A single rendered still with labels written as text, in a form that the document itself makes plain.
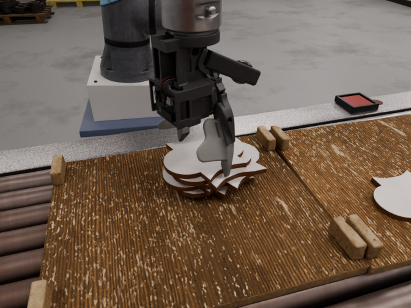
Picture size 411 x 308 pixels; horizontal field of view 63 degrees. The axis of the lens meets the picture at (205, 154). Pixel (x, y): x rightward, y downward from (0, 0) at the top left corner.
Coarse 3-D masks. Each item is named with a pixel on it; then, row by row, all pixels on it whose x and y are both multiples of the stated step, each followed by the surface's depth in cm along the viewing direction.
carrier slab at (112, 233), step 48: (96, 192) 56; (144, 192) 56; (240, 192) 56; (288, 192) 56; (48, 240) 47; (96, 240) 47; (144, 240) 47; (192, 240) 47; (240, 240) 47; (288, 240) 47; (336, 240) 47; (96, 288) 41; (144, 288) 41; (192, 288) 41; (240, 288) 41; (288, 288) 41
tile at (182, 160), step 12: (168, 144) 57; (180, 144) 57; (192, 144) 57; (240, 144) 57; (168, 156) 54; (180, 156) 54; (192, 156) 54; (240, 156) 56; (168, 168) 51; (180, 168) 51; (192, 168) 51; (204, 168) 51; (216, 168) 51
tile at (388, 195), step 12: (372, 180) 58; (384, 180) 57; (396, 180) 57; (408, 180) 57; (384, 192) 54; (396, 192) 54; (408, 192) 54; (384, 204) 52; (396, 204) 52; (408, 204) 52; (396, 216) 50; (408, 216) 50
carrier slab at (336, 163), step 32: (320, 128) 73; (352, 128) 73; (384, 128) 73; (288, 160) 63; (320, 160) 63; (352, 160) 63; (384, 160) 63; (320, 192) 56; (352, 192) 56; (384, 224) 50; (384, 256) 45
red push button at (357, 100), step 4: (352, 96) 89; (356, 96) 89; (360, 96) 89; (348, 100) 87; (352, 100) 87; (356, 100) 87; (360, 100) 87; (364, 100) 87; (352, 104) 84; (356, 104) 84; (360, 104) 84; (364, 104) 84
